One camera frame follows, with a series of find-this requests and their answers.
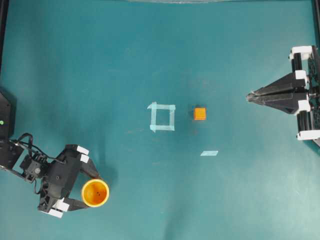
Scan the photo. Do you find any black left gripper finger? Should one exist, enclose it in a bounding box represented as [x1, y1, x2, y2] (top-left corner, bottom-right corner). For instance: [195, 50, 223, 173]
[65, 197, 89, 212]
[80, 158, 102, 180]

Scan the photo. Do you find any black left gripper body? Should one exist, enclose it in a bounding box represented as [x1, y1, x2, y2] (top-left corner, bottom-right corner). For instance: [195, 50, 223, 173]
[37, 144, 89, 218]

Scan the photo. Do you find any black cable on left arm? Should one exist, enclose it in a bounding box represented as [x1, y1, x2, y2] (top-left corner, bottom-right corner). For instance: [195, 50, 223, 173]
[11, 132, 67, 196]

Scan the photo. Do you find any orange plastic cup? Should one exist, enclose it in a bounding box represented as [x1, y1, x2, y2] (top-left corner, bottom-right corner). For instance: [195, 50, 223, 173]
[81, 178, 110, 208]

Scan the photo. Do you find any orange cube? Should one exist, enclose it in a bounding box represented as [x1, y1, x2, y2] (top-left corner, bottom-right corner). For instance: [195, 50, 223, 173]
[193, 105, 207, 121]

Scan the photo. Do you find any light blue tape strip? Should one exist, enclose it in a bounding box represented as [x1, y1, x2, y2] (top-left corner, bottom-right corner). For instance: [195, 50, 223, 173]
[200, 150, 219, 157]

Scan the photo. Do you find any black frame post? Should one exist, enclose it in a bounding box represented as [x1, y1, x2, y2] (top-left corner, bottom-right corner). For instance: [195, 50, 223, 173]
[311, 0, 320, 48]
[0, 0, 9, 66]

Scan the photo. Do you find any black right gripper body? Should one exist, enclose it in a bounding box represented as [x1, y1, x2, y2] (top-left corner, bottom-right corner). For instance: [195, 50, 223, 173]
[289, 45, 320, 145]

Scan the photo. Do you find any black right frame post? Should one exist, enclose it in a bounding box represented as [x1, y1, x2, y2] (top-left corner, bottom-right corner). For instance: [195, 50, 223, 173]
[311, 0, 320, 48]

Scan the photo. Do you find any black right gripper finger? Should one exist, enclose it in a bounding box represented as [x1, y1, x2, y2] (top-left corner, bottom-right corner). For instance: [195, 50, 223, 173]
[249, 70, 307, 96]
[246, 92, 311, 115]

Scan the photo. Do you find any light blue tape square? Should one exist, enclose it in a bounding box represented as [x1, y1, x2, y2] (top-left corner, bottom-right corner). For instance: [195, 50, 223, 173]
[147, 101, 176, 133]

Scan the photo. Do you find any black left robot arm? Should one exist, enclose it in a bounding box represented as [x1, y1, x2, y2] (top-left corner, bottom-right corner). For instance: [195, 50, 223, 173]
[0, 94, 110, 218]

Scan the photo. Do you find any black left frame post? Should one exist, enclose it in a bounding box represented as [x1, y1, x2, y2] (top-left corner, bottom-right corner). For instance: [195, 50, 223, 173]
[0, 0, 9, 66]

